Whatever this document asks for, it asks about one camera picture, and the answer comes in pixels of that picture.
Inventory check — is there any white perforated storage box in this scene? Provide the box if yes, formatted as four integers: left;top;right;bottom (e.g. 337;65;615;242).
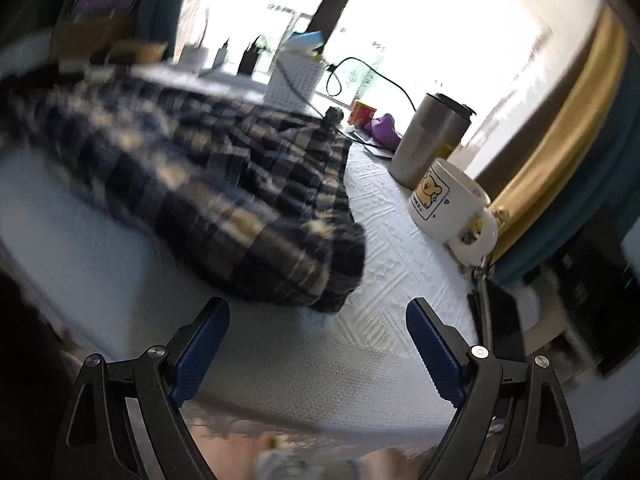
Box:
264;50;326;111

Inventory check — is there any black charger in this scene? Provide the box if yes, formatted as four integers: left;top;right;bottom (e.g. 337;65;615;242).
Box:
237;35;266;75

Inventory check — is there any black cable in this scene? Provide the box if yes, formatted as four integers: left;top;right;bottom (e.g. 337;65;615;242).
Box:
326;57;418;113
277;65;396;156

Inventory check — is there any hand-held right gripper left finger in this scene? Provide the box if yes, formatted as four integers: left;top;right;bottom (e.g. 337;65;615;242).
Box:
52;296;231;480

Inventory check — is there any blue and white package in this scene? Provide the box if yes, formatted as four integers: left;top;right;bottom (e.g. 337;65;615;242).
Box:
287;30;326;53

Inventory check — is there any teal and yellow curtain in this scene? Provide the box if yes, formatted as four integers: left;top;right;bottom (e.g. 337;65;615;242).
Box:
475;5;640;281
145;0;182;56

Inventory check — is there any white textured tablecloth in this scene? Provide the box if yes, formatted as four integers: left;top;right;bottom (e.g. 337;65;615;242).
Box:
0;130;501;441

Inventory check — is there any white desk lamp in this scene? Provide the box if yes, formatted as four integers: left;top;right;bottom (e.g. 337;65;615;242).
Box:
180;45;210;68

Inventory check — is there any stainless steel tumbler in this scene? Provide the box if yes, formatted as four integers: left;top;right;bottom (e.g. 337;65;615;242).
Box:
390;92;478;191

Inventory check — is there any dark plaid flannel shirt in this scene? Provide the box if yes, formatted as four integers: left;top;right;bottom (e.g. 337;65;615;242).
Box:
0;67;368;315

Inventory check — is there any red and yellow can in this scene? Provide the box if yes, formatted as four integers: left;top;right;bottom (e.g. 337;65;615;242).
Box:
348;100;377;128

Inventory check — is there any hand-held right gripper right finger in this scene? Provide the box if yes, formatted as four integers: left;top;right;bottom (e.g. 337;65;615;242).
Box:
406;297;583;480

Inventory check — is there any brown cardboard box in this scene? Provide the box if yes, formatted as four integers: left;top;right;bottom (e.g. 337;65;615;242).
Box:
50;10;136;61

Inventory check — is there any white bear print mug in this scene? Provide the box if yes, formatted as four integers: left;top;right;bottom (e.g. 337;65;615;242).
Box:
409;157;500;267

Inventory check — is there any yellow round basket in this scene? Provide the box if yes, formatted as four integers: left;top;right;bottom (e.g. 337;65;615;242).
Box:
110;40;168;63

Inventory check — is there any purple cloth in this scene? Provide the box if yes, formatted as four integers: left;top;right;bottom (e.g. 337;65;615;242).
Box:
364;114;403;147

